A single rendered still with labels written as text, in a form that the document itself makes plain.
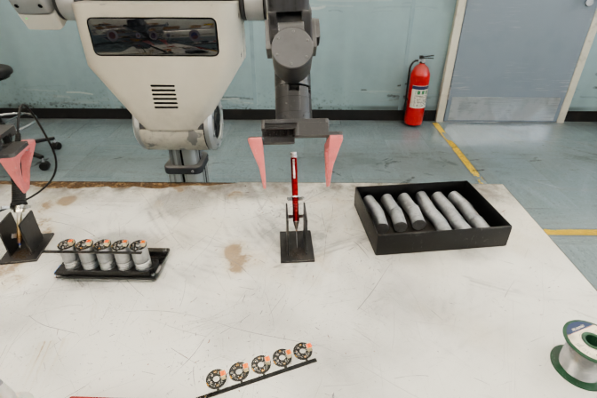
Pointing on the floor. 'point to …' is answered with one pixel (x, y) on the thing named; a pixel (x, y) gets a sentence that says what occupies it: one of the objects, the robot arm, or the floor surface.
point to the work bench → (282, 300)
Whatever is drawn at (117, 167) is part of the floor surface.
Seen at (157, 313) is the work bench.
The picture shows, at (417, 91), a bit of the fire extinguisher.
